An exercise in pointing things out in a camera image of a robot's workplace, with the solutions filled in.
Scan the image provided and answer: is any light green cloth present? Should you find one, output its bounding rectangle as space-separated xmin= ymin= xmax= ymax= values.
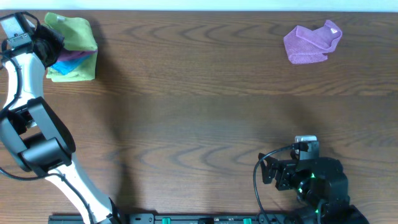
xmin=44 ymin=12 xmax=98 ymax=51

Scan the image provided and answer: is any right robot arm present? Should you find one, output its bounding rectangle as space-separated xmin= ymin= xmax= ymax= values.
xmin=257 ymin=150 xmax=369 ymax=224

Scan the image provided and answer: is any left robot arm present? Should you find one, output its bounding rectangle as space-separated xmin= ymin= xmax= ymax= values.
xmin=1 ymin=22 xmax=125 ymax=223

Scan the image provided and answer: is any folded purple cloth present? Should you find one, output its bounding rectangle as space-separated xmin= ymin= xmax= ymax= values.
xmin=57 ymin=49 xmax=97 ymax=62

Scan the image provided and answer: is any folded blue cloth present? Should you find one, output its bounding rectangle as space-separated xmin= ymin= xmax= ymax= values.
xmin=51 ymin=55 xmax=90 ymax=75

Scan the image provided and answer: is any folded green cloth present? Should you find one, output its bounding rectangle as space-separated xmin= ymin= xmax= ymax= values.
xmin=46 ymin=53 xmax=98 ymax=82

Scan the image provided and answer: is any crumpled purple cloth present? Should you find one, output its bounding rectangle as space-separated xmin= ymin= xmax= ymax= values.
xmin=283 ymin=20 xmax=343 ymax=64

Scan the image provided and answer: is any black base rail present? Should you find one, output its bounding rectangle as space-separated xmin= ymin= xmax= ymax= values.
xmin=48 ymin=213 xmax=299 ymax=224

